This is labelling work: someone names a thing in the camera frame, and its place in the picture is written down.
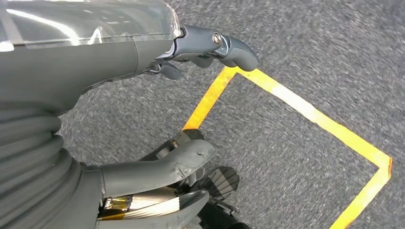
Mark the ribbed grey left arm sleeve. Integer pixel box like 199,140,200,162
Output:
0,107,81,229

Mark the silver robot leg shell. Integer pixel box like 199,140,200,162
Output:
96,189,211,229

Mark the black robot left foot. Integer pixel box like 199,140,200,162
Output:
140,129,251,229

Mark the yellow floor tape square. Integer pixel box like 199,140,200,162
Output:
183,66,393,229

